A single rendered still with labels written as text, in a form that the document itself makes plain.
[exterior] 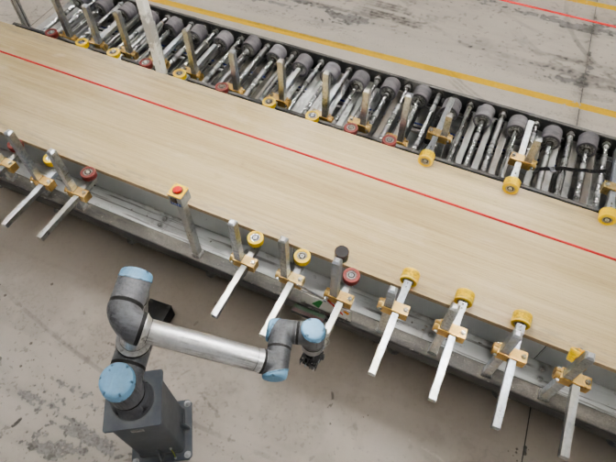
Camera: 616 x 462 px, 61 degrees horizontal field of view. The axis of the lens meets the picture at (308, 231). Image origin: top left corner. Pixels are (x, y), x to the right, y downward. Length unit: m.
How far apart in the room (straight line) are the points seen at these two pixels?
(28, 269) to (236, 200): 1.75
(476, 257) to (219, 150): 1.45
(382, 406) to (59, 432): 1.80
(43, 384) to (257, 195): 1.70
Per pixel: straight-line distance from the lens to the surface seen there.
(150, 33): 3.32
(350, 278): 2.41
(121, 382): 2.37
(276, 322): 1.99
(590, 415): 2.67
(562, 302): 2.61
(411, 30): 5.41
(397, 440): 3.11
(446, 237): 2.61
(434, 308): 2.61
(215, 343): 1.88
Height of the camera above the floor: 2.99
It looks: 55 degrees down
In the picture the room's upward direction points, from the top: straight up
